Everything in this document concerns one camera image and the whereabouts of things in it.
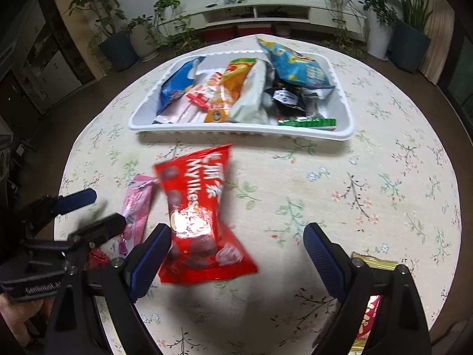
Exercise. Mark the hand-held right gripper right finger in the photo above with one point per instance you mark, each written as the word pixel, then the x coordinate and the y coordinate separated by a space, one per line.
pixel 323 262

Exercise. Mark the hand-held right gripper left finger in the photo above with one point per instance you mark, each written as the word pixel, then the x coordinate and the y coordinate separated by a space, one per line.
pixel 149 262

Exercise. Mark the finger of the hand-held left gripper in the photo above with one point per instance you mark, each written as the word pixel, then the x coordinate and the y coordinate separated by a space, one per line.
pixel 99 227
pixel 77 199

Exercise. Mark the gold red snack packet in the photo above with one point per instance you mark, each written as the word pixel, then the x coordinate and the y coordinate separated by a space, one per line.
pixel 371 262

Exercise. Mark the large red snack packet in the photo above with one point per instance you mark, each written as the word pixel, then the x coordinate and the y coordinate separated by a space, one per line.
pixel 192 199

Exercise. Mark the blue white snack packet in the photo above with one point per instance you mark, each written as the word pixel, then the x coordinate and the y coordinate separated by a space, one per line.
pixel 177 81

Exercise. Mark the white plastic tray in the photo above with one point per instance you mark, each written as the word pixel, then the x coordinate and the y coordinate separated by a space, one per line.
pixel 240 131

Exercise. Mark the red white snack packet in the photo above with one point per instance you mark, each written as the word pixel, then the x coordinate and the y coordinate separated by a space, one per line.
pixel 201 98

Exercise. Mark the black cookie snack packet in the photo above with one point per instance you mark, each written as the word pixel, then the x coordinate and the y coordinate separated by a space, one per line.
pixel 316 101

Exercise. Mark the black gold snack packet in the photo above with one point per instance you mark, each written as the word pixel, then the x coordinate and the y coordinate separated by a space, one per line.
pixel 286 100

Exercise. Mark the pale green snack packet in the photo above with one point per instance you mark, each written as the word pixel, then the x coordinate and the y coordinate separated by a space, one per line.
pixel 247 100

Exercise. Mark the blue panda snack packet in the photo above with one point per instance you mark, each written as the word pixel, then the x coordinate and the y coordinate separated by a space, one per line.
pixel 299 68

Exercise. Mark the person's left hand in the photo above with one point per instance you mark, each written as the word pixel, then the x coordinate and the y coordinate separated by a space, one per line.
pixel 16 316

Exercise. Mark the small red snack packet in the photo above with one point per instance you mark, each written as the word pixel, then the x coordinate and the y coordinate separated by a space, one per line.
pixel 96 258

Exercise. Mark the white pink snack packet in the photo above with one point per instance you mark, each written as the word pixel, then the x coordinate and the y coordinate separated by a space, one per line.
pixel 177 112

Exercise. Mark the wooden display cabinet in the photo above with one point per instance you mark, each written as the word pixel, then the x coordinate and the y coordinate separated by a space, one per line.
pixel 55 63

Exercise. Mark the green dark snack packet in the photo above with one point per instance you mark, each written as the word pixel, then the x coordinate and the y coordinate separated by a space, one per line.
pixel 306 122

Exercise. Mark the dark blue plant pot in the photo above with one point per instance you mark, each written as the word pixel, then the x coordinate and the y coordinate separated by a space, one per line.
pixel 118 51

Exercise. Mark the round white plant pot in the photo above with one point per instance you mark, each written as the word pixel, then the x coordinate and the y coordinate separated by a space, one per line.
pixel 142 44

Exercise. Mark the orange snack packet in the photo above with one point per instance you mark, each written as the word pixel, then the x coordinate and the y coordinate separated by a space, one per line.
pixel 221 100

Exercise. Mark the tall leafy plant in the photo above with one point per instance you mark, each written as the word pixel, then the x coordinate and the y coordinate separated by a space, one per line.
pixel 98 3

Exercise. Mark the bushy green plant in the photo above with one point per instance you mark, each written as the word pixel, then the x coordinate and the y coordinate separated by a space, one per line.
pixel 168 7

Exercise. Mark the red storage box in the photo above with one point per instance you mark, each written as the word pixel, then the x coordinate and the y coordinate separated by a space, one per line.
pixel 218 35
pixel 255 30

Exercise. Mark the tall white plant pot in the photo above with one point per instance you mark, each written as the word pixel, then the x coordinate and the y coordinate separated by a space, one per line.
pixel 380 42

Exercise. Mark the tall dark plant pot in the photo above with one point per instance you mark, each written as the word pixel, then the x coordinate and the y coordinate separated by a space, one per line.
pixel 410 48

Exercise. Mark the small white bin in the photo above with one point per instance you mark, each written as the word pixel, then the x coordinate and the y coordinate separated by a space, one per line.
pixel 283 30

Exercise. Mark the white television cabinet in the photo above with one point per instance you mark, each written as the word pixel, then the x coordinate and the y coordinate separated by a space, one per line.
pixel 321 14

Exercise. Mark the beige bamboo blind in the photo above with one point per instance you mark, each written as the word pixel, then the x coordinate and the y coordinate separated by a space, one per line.
pixel 439 40

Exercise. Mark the small leafy tree plant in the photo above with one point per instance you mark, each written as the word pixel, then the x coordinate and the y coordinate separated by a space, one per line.
pixel 378 5

